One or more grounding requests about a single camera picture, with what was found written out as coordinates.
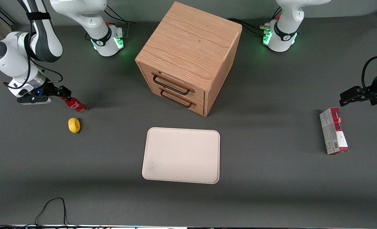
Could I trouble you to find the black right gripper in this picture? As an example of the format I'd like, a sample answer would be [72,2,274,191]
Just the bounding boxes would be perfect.
[37,82,72,100]

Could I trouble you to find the red coke bottle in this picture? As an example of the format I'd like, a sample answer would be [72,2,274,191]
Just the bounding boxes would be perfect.
[60,95,88,115]

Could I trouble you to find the beige rectangular tray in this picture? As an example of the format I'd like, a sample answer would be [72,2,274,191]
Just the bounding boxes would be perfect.
[142,127,221,184]

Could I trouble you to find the yellow lemon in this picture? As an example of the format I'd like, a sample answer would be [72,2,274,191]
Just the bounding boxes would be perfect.
[68,117,81,134]

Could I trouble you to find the red and grey carton box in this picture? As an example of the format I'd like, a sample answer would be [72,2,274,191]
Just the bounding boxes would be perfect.
[319,108,350,155]

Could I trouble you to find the wooden drawer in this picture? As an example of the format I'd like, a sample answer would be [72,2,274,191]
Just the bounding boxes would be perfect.
[145,80,205,116]
[140,63,206,103]

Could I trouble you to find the wooden drawer cabinet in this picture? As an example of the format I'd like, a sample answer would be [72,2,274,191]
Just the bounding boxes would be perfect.
[135,1,243,117]

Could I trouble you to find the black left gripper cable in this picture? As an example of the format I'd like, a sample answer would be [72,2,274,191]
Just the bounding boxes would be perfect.
[361,56,377,93]

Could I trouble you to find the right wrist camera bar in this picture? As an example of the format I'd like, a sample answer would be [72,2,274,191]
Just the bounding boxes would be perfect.
[17,94,53,105]

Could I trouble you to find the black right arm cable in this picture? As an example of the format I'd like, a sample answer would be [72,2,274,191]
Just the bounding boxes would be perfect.
[3,0,64,90]

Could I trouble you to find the black right base cables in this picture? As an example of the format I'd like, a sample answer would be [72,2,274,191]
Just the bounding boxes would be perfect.
[86,4,135,40]

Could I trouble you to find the black base cables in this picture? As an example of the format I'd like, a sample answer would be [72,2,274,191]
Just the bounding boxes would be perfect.
[86,4,135,40]
[227,6,283,37]

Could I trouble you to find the aluminium frame rail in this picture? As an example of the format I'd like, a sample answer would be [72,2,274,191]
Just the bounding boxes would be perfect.
[0,0,17,26]

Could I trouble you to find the black metal drawer handle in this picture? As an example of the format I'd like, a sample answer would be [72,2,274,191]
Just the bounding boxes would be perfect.
[152,73,191,96]
[160,89,193,108]

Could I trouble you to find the black looping table cable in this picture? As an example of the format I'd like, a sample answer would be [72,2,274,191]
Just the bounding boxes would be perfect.
[0,197,112,229]

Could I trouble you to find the black left base cables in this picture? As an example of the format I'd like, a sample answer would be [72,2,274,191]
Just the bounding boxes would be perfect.
[227,6,283,37]

